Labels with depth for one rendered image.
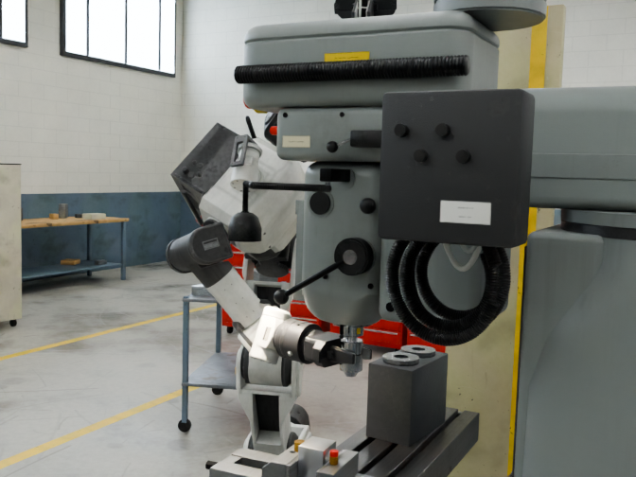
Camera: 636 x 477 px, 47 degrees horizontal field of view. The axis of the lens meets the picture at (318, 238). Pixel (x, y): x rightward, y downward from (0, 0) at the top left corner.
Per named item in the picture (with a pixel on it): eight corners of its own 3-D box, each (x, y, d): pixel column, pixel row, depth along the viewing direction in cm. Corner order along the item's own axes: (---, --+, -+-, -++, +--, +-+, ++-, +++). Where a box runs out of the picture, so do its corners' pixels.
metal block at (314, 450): (297, 476, 137) (298, 446, 137) (310, 465, 143) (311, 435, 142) (322, 482, 135) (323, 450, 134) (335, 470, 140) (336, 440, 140)
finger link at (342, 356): (355, 366, 146) (331, 361, 150) (356, 351, 146) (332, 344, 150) (350, 368, 145) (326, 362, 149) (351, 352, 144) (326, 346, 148)
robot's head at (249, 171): (235, 196, 184) (227, 178, 177) (241, 162, 189) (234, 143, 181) (260, 197, 183) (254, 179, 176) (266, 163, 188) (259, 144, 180)
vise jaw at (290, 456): (260, 479, 137) (261, 459, 136) (291, 457, 148) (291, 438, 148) (289, 485, 134) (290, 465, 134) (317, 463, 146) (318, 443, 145)
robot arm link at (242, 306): (249, 352, 197) (197, 290, 192) (286, 321, 199) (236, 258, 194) (257, 362, 186) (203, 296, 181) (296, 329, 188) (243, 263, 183)
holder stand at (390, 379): (364, 436, 180) (367, 357, 179) (404, 413, 199) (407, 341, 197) (409, 447, 174) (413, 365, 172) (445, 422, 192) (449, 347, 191)
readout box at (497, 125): (372, 239, 104) (378, 90, 102) (396, 235, 112) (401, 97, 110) (513, 250, 95) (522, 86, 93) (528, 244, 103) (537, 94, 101)
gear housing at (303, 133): (272, 159, 141) (273, 107, 140) (328, 163, 162) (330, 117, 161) (439, 163, 125) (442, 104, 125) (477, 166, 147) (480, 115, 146)
